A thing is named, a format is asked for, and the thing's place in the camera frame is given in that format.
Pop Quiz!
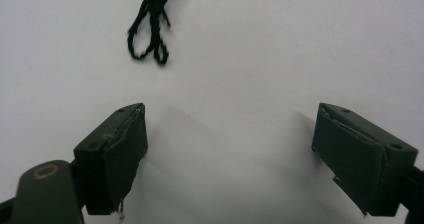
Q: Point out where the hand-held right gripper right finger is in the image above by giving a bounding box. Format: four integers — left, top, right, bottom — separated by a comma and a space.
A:
311, 102, 419, 218

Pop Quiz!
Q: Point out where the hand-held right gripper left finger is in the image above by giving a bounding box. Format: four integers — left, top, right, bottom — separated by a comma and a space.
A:
73, 102, 149, 216

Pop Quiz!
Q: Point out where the black twisted cord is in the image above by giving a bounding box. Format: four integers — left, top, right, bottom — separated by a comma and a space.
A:
127, 0, 184, 66

